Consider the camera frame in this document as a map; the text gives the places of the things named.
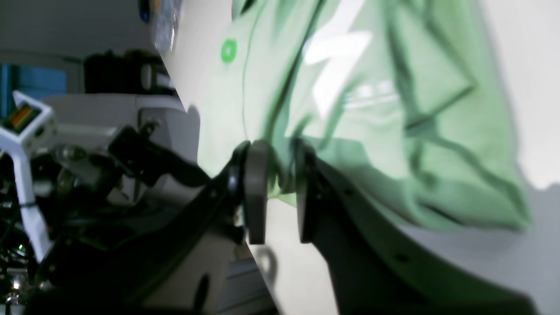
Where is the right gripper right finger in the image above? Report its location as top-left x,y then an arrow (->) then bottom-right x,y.
296,140 -> 536,315

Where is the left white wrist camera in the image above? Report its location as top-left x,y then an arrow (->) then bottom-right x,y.
0,91 -> 58,155

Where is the light green T-shirt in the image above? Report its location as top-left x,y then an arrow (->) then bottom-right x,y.
196,0 -> 532,232

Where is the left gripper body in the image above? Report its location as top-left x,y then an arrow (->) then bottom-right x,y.
1,123 -> 210,263

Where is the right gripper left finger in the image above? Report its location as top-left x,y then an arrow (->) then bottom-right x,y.
26,140 -> 268,315

